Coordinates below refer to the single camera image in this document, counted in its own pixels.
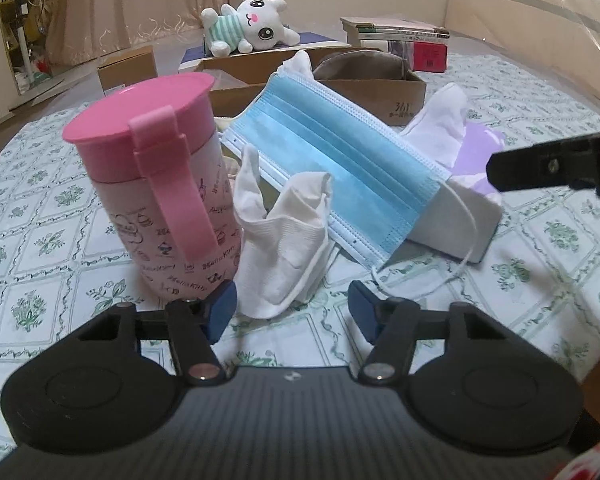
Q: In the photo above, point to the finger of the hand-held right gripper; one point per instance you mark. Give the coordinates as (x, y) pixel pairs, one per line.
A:
(530, 167)

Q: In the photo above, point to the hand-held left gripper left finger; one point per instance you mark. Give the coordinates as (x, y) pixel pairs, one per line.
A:
(220, 310)

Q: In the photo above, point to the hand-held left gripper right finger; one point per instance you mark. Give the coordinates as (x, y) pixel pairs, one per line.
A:
(362, 310)

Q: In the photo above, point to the white embossed paper towel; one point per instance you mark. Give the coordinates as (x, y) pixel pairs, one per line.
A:
(280, 250)

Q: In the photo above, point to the purple tissue pack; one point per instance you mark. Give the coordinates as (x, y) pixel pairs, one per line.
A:
(460, 230)

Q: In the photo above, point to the blue surgical face mask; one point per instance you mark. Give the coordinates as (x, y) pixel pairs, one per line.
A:
(320, 145)

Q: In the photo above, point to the clear plastic package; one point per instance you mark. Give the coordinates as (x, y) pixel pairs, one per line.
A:
(230, 80)

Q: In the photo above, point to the pink lidded printed cup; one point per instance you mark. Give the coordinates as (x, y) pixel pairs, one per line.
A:
(130, 210)

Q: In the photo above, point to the plastic wrapped wooden headboard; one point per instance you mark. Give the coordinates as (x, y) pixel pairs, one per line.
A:
(530, 20)

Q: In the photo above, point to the pink book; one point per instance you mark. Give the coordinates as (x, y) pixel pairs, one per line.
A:
(427, 57)

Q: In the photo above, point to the stack of books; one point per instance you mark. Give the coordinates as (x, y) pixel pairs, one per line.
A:
(395, 27)

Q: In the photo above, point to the floral green white tablecloth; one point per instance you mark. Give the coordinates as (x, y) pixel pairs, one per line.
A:
(40, 210)

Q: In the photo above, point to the flat dark blue box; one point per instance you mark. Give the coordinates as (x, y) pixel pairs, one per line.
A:
(320, 39)

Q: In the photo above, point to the crumpled white tissue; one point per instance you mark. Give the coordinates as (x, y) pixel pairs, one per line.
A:
(295, 65)

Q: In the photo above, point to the small closed cardboard box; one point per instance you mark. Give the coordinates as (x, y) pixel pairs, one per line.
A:
(127, 70)

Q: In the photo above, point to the red patterned cloth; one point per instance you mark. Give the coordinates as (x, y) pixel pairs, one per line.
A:
(595, 465)

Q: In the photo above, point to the white plush toy striped shirt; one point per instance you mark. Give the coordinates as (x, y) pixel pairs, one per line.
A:
(255, 22)

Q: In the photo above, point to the beige curtain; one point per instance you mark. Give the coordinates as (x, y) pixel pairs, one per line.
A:
(140, 0)

